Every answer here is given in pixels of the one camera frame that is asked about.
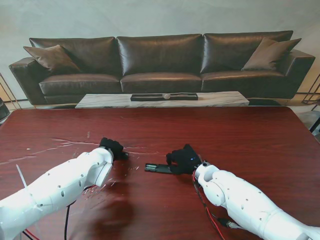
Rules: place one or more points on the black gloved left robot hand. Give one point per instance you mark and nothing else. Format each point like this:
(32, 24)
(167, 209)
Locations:
(112, 147)

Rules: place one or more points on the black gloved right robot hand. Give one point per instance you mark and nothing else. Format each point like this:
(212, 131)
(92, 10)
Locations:
(186, 160)

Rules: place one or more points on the black battery cover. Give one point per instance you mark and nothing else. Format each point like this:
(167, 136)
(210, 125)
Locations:
(125, 155)

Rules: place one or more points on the black remote control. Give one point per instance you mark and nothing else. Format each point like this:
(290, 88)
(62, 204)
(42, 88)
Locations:
(162, 168)

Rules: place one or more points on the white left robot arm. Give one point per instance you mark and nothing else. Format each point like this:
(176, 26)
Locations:
(62, 185)

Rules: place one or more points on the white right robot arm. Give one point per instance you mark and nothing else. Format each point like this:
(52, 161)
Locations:
(237, 197)

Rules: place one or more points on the white marble coffee table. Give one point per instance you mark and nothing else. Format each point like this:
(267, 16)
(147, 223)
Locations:
(105, 100)

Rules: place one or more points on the black rectangular tray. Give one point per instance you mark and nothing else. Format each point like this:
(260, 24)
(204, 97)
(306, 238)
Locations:
(150, 98)

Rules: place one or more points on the clear glass ball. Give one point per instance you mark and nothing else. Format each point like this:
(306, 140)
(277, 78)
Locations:
(166, 96)

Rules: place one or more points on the dark brown leather sofa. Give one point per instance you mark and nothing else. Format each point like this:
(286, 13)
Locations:
(160, 55)

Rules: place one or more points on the brown sofa cushion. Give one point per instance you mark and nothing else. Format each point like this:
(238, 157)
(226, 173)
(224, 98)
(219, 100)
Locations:
(50, 58)
(267, 55)

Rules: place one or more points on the black leather seat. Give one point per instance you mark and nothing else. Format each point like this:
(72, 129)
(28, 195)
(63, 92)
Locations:
(3, 111)

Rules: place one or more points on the thin metal side table frame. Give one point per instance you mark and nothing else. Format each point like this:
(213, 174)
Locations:
(311, 93)
(15, 100)

